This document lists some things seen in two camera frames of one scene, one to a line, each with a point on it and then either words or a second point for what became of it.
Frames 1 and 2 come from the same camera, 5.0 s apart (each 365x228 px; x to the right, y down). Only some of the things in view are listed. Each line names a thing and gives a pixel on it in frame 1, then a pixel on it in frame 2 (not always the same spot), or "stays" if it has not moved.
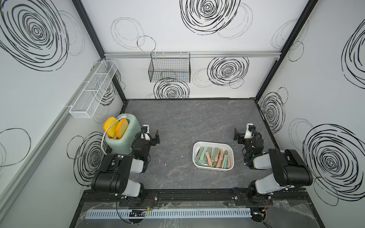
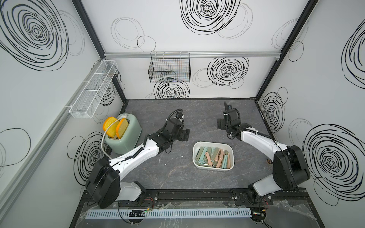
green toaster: (123, 145) stays
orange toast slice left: (111, 131) stays
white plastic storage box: (213, 156) stays
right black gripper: (242, 137) → (220, 125)
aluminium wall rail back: (196, 54) stays
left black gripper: (152, 141) → (182, 137)
